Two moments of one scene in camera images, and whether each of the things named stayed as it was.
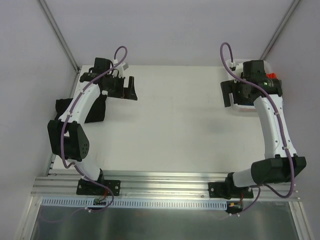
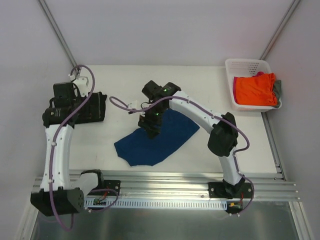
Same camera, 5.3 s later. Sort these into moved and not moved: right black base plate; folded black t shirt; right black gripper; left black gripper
Moved: left black gripper; right black gripper
Not moved: folded black t shirt; right black base plate
